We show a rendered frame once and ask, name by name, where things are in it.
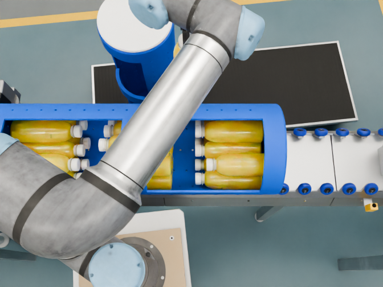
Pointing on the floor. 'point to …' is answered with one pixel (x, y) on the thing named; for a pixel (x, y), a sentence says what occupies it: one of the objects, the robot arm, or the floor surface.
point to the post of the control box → (16, 255)
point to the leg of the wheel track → (266, 212)
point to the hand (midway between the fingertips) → (186, 40)
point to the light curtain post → (361, 263)
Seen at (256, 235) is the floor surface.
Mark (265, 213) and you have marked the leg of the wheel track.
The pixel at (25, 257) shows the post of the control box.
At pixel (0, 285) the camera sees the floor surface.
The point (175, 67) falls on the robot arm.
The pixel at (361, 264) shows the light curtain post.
